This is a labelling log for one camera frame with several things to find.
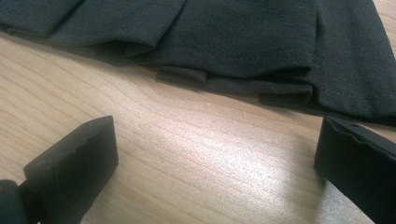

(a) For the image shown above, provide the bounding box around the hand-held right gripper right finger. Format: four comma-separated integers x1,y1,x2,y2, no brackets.
313,115,396,224

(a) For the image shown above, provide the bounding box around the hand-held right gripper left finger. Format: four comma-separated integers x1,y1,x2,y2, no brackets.
19,115,120,224

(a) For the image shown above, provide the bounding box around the dark green cloth garment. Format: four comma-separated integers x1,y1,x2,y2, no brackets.
0,0,396,127

